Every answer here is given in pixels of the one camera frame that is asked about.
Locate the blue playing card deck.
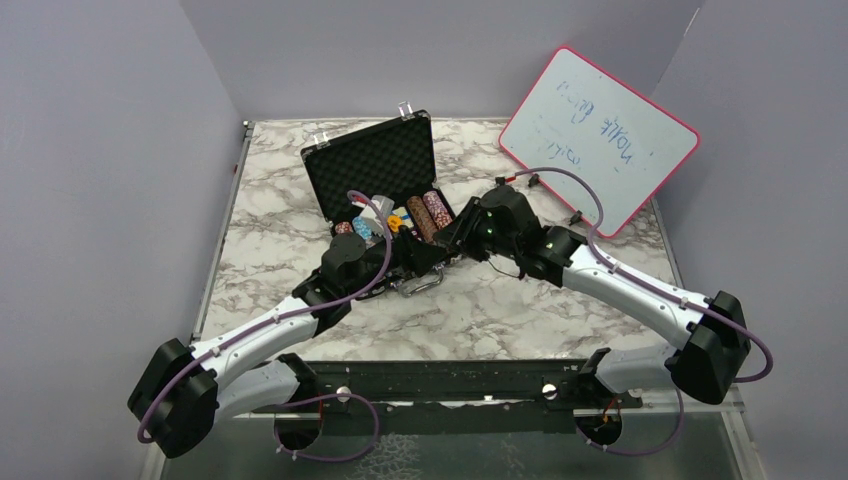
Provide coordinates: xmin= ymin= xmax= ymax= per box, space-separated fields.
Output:
xmin=389 ymin=207 xmax=414 ymax=229

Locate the orange big blind button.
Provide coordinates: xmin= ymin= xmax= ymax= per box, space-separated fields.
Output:
xmin=387 ymin=215 xmax=404 ymax=233

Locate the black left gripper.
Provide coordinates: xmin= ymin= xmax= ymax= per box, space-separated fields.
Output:
xmin=345 ymin=221 xmax=447 ymax=298

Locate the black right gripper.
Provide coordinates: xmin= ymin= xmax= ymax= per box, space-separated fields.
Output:
xmin=434 ymin=196 xmax=520 ymax=262

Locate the black poker set case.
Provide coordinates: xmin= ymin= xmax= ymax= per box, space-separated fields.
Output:
xmin=299 ymin=101 xmax=472 ymax=301

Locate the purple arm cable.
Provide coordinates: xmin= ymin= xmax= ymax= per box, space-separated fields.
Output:
xmin=136 ymin=190 xmax=394 ymax=464
xmin=496 ymin=166 xmax=775 ymax=458

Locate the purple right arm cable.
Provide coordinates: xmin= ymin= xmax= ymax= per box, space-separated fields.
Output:
xmin=496 ymin=166 xmax=775 ymax=458

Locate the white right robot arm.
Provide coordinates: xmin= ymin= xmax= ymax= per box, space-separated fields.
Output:
xmin=434 ymin=185 xmax=751 ymax=407

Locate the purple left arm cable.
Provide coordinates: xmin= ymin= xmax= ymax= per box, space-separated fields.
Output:
xmin=136 ymin=190 xmax=394 ymax=464

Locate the brown chip row in case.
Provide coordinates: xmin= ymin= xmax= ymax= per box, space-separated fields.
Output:
xmin=407 ymin=196 xmax=438 ymax=244

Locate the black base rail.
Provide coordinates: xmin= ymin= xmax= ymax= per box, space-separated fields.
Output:
xmin=182 ymin=354 xmax=704 ymax=435

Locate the pink framed whiteboard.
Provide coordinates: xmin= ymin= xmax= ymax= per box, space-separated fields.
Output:
xmin=499 ymin=47 xmax=700 ymax=238

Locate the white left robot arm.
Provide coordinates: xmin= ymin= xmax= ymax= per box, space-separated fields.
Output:
xmin=127 ymin=231 xmax=448 ymax=458

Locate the red green chip row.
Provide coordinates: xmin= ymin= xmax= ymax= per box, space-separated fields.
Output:
xmin=422 ymin=190 xmax=453 ymax=230

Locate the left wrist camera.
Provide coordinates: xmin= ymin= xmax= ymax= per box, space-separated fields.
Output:
xmin=358 ymin=195 xmax=395 ymax=236

